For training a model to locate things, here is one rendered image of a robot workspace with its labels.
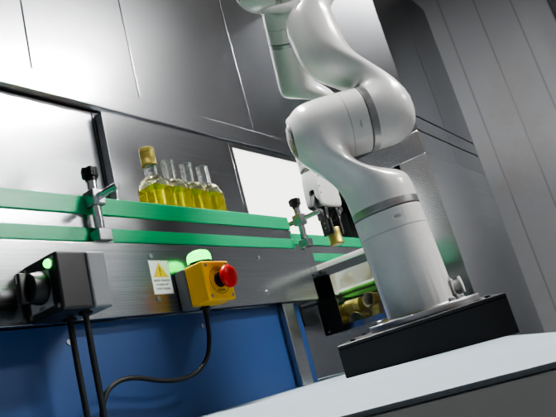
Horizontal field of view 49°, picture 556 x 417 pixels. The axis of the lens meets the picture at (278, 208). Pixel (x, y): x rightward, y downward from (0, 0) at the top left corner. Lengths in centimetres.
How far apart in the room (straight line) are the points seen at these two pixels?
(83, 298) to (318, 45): 63
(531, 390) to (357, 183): 79
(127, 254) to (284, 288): 42
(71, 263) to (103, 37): 99
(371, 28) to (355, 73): 135
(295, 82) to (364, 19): 104
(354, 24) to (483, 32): 204
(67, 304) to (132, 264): 22
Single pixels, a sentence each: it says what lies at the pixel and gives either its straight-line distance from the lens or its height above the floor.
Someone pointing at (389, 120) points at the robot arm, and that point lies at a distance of 108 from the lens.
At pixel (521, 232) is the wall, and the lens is 404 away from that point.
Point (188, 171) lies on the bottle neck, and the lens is 144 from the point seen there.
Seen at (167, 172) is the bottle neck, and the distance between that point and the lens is 140.
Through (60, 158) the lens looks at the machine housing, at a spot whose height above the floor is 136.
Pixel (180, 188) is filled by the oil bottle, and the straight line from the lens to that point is 138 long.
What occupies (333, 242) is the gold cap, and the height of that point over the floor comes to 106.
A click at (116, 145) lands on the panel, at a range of 152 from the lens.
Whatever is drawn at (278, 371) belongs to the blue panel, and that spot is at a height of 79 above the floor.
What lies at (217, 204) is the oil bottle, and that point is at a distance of 145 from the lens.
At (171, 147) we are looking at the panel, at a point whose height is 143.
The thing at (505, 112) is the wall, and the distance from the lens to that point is 424.
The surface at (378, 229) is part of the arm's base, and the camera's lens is 102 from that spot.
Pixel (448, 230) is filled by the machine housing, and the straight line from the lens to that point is 220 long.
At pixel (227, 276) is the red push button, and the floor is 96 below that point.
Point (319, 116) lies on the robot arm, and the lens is 105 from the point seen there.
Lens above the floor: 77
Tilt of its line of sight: 16 degrees up
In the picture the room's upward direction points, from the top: 15 degrees counter-clockwise
